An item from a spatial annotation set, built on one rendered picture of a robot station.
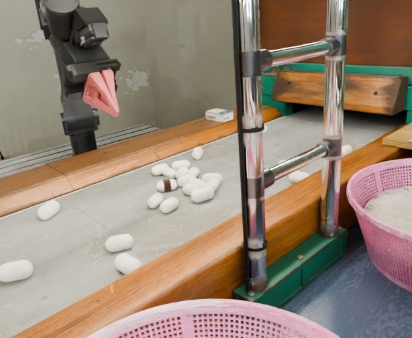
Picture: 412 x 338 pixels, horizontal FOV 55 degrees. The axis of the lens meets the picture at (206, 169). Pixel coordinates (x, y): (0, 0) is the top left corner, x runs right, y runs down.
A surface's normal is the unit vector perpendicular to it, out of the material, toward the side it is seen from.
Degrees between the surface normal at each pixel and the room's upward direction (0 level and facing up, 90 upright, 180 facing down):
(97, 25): 76
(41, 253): 0
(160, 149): 45
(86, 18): 40
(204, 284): 90
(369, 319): 0
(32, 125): 90
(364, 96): 66
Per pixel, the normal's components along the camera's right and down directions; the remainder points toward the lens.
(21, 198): 0.43, -0.50
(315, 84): -0.71, -0.08
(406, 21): -0.73, 0.30
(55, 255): -0.07, -0.93
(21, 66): 0.64, 0.24
